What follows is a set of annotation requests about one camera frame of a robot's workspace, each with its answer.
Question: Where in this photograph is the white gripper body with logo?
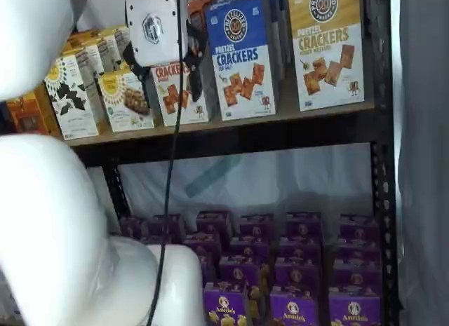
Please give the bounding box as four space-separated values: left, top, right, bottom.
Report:
125 0 189 67

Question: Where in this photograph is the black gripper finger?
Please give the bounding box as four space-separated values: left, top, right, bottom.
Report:
185 20 209 103
121 41 150 83

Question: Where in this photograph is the blue sea salt pretzel crackers box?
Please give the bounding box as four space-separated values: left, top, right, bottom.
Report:
210 0 283 92
204 0 281 122

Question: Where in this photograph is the Simple Mills mint chocolate box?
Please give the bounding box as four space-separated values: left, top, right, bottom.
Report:
96 34 119 74
72 42 106 99
43 53 100 142
112 25 132 60

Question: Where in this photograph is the Simple Mills almond flour bars box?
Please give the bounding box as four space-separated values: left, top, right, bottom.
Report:
97 67 156 134

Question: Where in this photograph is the orange cheddar pretzel crackers box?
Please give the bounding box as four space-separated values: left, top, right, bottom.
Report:
150 60 210 128
186 0 212 36

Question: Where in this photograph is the orange snack box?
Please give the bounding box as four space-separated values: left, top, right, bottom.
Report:
65 28 107 48
6 86 62 136

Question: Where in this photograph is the wooden shelf board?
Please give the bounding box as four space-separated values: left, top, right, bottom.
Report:
65 101 376 147

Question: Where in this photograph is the gold honey mustard pretzel crackers box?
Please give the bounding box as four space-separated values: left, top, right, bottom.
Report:
287 0 366 113

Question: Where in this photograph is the purple Annie's box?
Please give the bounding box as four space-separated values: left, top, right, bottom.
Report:
195 210 232 236
332 259 382 294
121 216 148 240
219 256 262 285
147 214 185 241
335 234 382 261
274 257 321 292
229 236 270 259
279 234 322 259
239 213 274 238
182 233 221 259
339 213 380 238
203 280 250 326
328 291 382 326
196 255 219 285
286 212 323 236
269 290 319 326

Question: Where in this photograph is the grey fabric curtain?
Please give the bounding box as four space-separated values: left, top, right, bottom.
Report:
398 0 449 326

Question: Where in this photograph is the black cable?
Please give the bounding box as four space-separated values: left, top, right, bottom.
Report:
149 0 185 326

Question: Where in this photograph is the black metal shelving frame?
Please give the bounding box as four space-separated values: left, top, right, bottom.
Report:
69 0 401 326

